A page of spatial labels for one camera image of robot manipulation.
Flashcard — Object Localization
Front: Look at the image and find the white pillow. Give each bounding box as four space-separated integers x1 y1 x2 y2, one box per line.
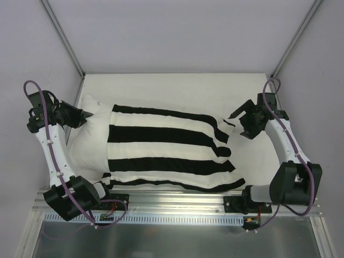
68 95 112 181

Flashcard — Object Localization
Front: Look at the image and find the black white striped pillowcase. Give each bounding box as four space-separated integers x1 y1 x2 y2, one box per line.
102 105 246 193

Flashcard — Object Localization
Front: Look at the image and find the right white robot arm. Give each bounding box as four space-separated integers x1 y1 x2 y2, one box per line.
230 93 323 214

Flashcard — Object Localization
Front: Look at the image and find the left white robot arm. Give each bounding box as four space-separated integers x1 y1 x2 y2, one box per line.
27 90 112 221

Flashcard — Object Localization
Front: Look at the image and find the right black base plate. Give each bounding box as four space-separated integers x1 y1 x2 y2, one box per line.
223 196 272 214

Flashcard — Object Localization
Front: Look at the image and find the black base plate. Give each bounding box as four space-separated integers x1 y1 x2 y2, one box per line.
102 193 130 211
223 196 272 214

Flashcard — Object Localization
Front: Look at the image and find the right aluminium frame post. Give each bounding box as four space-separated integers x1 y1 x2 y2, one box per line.
270 0 323 80

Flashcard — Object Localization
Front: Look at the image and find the aluminium frame post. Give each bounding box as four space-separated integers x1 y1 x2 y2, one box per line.
270 0 323 80
39 0 86 80

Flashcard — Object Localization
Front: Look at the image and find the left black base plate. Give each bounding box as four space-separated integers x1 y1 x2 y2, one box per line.
102 193 130 211

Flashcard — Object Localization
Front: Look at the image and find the aluminium mounting rail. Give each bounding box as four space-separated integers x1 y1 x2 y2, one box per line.
32 189 324 217

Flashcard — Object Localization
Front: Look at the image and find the white slotted cable duct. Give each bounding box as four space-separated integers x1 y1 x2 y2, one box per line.
42 212 245 226

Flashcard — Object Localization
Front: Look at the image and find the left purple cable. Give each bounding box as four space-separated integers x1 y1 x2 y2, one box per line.
23 80 127 229

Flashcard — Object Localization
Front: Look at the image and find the left aluminium frame post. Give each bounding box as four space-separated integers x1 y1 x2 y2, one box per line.
39 0 86 80

